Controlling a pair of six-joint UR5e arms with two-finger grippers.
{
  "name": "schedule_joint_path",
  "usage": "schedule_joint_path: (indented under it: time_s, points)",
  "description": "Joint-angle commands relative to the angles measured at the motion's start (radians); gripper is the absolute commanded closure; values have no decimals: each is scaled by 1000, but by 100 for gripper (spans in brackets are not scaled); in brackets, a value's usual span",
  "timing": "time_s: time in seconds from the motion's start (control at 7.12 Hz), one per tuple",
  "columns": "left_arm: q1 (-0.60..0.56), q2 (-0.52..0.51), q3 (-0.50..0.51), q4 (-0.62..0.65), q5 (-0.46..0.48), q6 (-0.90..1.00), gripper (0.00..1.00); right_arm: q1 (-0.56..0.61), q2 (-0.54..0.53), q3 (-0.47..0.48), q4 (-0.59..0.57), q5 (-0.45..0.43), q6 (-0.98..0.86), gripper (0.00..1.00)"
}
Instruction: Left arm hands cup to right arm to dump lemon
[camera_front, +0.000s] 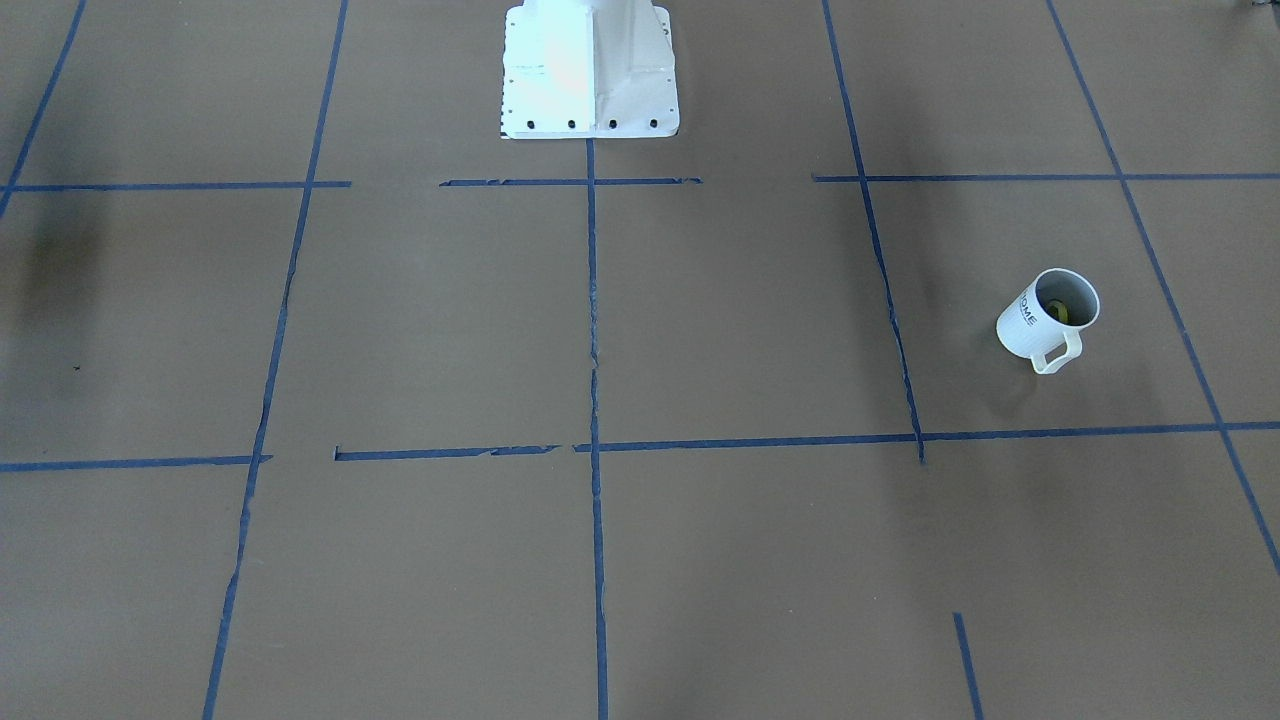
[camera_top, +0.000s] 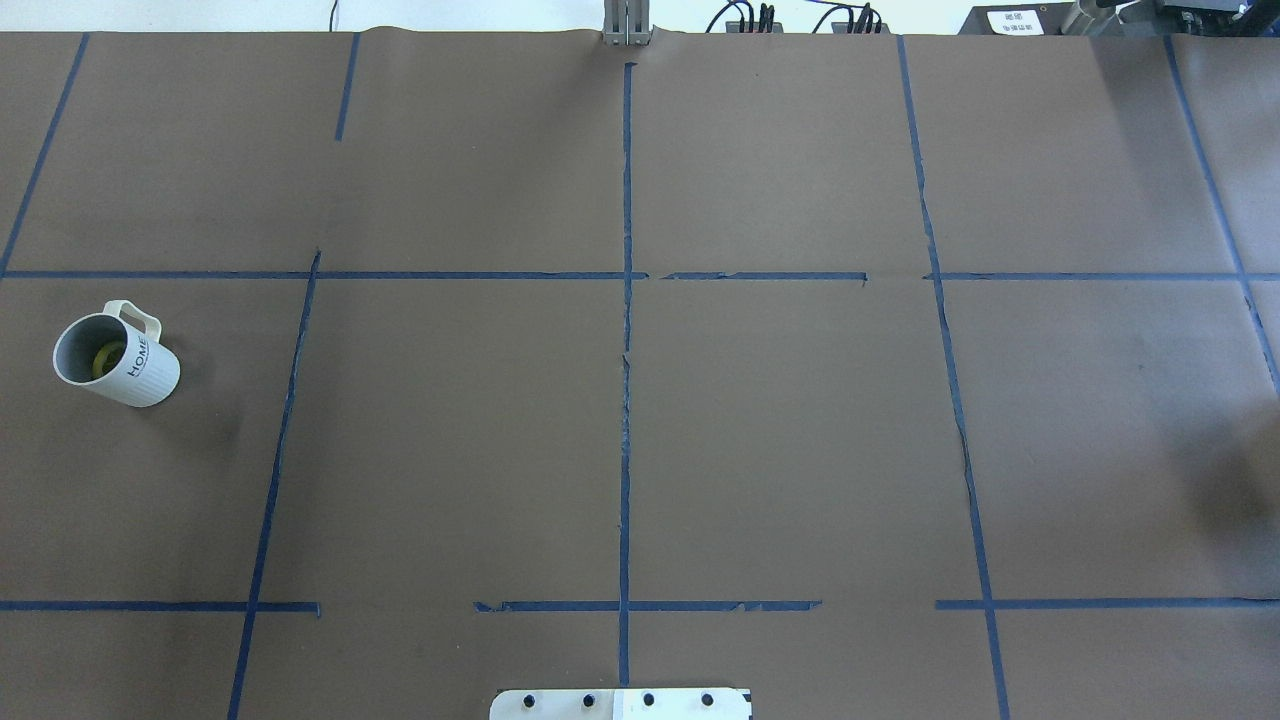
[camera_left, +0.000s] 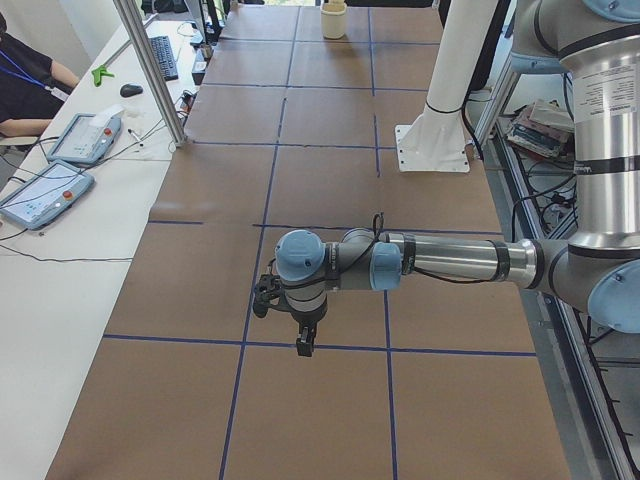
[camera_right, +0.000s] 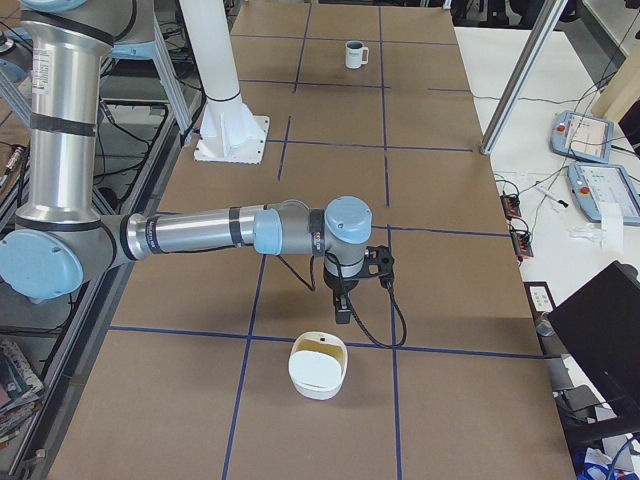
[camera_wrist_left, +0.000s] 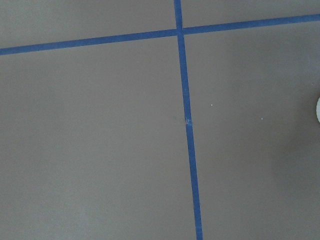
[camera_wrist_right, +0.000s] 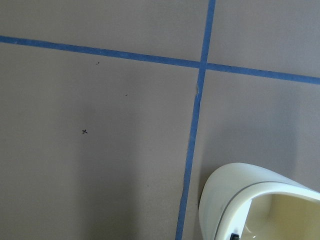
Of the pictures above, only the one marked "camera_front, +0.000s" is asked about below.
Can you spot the white mug with handle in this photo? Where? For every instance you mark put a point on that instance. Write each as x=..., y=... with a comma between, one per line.
x=1026, y=331

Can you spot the yellow lemon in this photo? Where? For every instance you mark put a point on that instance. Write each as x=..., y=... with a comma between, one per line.
x=1058, y=311

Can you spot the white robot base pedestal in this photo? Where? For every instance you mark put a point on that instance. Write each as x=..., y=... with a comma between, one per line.
x=588, y=69

